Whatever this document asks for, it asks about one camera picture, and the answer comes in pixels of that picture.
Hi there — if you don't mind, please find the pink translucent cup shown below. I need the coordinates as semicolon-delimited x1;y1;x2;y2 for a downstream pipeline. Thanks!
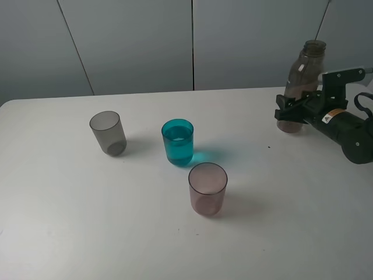
188;162;228;216

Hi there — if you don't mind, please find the grey translucent cup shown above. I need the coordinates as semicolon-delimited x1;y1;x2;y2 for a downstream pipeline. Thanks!
89;111;127;156

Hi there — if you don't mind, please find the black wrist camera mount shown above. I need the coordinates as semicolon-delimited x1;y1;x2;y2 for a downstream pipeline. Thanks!
321;67;366;103

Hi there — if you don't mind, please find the teal translucent cup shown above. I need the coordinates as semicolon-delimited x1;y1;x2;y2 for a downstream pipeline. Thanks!
161;118;194;166

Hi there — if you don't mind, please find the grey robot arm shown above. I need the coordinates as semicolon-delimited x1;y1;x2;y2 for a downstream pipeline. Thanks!
275;90;372;165

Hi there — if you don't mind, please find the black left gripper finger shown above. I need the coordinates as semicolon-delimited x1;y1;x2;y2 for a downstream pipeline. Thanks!
276;92;314;110

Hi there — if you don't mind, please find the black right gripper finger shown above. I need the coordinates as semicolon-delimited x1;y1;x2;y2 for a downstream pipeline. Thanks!
275;108;307;124

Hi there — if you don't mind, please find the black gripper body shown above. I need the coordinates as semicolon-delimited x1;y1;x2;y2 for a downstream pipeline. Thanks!
305;92;364;143

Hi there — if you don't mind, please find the brown translucent plastic bottle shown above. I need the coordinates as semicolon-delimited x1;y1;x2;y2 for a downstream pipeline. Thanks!
276;40;327;134

